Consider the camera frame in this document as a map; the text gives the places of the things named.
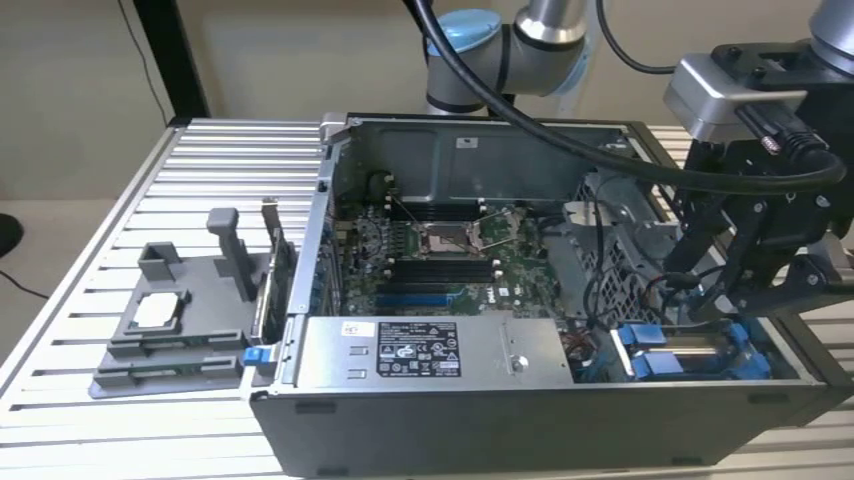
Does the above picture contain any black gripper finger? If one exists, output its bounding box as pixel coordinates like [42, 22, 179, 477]
[690, 238, 854, 322]
[665, 194, 733, 274]

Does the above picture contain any hard disk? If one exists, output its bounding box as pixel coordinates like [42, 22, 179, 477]
[630, 352, 776, 382]
[617, 322, 769, 354]

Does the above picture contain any grey metal drive cage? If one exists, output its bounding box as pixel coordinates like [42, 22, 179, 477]
[541, 172, 802, 385]

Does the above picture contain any green motherboard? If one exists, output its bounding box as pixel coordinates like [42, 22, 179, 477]
[326, 197, 569, 319]

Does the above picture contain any metal socket cover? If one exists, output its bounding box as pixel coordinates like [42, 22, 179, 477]
[470, 204, 530, 252]

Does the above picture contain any CPU socket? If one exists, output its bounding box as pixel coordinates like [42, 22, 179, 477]
[413, 222, 483, 261]

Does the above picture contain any silver power supply unit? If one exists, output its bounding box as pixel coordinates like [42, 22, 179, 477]
[293, 315, 577, 391]

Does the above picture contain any black expansion slot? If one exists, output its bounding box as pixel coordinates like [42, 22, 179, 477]
[377, 283, 457, 297]

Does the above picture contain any thin metal locking lever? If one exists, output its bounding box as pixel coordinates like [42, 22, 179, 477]
[389, 194, 433, 230]

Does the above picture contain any blue expansion slot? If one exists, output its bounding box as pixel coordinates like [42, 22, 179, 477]
[375, 294, 463, 308]

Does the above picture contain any open dark grey PC case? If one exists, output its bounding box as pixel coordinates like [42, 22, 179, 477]
[247, 112, 854, 479]

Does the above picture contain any grey parts rack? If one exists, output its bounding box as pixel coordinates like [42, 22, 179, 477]
[88, 207, 279, 401]

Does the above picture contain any silver CPU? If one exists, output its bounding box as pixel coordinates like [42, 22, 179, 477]
[132, 294, 184, 329]

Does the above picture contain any green RAM stick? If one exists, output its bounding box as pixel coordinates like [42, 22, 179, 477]
[128, 364, 207, 380]

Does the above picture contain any black round object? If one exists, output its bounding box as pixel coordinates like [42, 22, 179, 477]
[0, 212, 26, 256]

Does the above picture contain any long black case wire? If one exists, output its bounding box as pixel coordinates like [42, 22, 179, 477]
[581, 199, 619, 332]

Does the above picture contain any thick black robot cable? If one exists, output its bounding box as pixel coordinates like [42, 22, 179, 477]
[399, 0, 848, 197]

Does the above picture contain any red black wire bundle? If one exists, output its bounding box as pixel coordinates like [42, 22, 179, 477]
[562, 329, 599, 371]

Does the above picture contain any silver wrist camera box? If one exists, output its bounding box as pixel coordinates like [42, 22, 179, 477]
[663, 52, 813, 144]

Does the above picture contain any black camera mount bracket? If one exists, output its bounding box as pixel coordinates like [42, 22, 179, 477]
[710, 42, 854, 105]

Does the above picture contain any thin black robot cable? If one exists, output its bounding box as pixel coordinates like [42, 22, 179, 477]
[595, 0, 681, 75]

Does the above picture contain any graphics card with metal bracket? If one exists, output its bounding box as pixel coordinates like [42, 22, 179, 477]
[250, 197, 299, 347]

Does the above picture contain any black vertical post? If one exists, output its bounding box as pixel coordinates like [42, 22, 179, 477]
[132, 0, 212, 119]

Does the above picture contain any thin black wall cable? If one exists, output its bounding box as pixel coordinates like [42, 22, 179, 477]
[116, 0, 172, 126]

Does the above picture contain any black floor cable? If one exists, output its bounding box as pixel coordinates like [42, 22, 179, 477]
[0, 269, 51, 300]

